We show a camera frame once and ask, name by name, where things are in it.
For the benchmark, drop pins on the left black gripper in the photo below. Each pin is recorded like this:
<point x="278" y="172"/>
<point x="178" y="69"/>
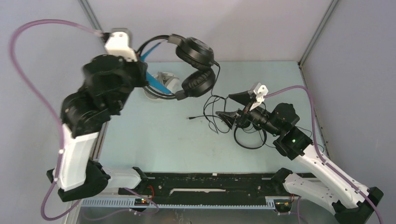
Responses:
<point x="141" y="68"/>

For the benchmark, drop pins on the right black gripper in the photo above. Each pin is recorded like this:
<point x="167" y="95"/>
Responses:
<point x="229" y="117"/>

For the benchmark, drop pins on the white over-ear headphones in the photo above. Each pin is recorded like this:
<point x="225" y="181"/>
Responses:
<point x="162" y="86"/>

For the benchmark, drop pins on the black headphones with blue cable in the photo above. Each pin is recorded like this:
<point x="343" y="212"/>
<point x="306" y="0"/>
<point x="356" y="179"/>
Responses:
<point x="199" y="56"/>

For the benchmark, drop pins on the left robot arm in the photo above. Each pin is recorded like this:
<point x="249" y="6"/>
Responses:
<point x="108" y="82"/>

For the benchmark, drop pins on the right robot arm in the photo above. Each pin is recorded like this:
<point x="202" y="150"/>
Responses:
<point x="348" y="200"/>

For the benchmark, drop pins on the black on-ear headphones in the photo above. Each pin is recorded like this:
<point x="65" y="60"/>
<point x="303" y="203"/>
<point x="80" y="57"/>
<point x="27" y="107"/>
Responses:
<point x="249" y="137"/>

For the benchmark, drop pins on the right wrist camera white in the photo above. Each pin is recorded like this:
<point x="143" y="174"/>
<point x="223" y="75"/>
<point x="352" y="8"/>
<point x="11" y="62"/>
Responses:
<point x="259" y="91"/>

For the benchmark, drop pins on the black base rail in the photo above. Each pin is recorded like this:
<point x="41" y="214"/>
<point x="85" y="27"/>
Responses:
<point x="210" y="189"/>

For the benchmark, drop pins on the right aluminium frame post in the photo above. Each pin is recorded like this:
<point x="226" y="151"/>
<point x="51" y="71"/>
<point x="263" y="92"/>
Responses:
<point x="302" y="63"/>

